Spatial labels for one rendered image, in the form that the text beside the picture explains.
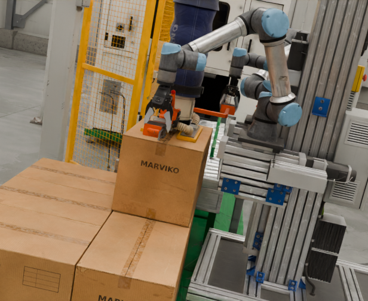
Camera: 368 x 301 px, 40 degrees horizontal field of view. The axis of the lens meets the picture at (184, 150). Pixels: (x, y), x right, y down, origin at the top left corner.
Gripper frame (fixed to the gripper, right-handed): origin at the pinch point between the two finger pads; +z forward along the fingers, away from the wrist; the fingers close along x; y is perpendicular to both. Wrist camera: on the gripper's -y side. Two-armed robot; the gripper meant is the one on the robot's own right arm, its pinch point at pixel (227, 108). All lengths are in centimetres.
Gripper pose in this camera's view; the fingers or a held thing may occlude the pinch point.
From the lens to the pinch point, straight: 298.2
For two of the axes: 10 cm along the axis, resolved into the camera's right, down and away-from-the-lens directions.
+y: -1.4, 2.3, -9.6
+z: -1.8, 9.5, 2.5
